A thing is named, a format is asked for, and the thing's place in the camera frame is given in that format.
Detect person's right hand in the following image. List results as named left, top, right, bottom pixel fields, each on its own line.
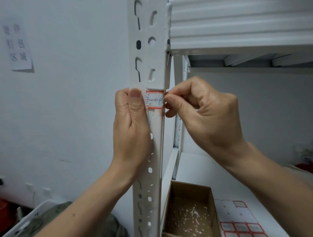
left=163, top=76, right=247, bottom=167

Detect person's left hand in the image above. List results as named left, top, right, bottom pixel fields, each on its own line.
left=110, top=88, right=152, bottom=181

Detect red-bordered white label sticker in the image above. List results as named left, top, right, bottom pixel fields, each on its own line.
left=144, top=90, right=165, bottom=110

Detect white perforated metal shelf post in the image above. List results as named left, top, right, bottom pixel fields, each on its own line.
left=128, top=0, right=172, bottom=237

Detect person's right forearm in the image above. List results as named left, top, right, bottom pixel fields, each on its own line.
left=221, top=141, right=313, bottom=237

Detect person's left forearm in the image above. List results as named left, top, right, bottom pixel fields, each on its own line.
left=34, top=164, right=138, bottom=237

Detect white metal shelf beam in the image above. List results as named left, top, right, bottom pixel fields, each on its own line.
left=167, top=45, right=313, bottom=56

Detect brown cardboard box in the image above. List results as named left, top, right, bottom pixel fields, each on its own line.
left=160, top=180, right=222, bottom=237

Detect stack of white boards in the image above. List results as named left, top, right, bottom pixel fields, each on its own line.
left=168, top=0, right=313, bottom=50

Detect white paper scraps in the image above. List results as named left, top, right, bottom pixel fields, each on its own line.
left=171, top=204, right=214, bottom=235

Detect sheet of red-bordered labels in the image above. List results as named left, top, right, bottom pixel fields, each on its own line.
left=214, top=200, right=270, bottom=237

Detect olive green cloth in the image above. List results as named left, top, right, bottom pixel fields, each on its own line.
left=18, top=201, right=129, bottom=237

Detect small red object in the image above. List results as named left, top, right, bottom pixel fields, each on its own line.
left=295, top=163, right=313, bottom=174

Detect white plastic basket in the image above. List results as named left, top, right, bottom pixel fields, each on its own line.
left=1, top=199, right=61, bottom=237

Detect white slim metal shelf post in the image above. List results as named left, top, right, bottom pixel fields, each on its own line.
left=173, top=56, right=191, bottom=180

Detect white paper wall sign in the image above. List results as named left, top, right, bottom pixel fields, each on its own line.
left=2, top=23, right=35, bottom=73

